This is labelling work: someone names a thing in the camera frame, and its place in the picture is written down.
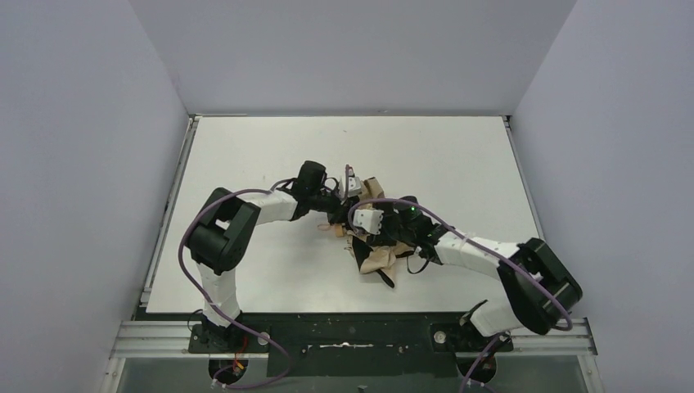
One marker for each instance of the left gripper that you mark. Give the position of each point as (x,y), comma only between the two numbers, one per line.
(336,209)

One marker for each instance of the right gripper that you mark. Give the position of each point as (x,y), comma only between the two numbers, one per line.
(387,235)

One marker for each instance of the beige folding umbrella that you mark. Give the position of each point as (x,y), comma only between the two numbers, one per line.
(379,261)

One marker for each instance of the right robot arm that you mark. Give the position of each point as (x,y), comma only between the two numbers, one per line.
(538,290)

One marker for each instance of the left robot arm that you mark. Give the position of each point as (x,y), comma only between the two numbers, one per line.
(218,237)

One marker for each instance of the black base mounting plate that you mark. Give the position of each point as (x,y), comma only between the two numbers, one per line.
(437,344)

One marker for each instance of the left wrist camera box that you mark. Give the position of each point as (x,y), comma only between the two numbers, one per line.
(350,186)

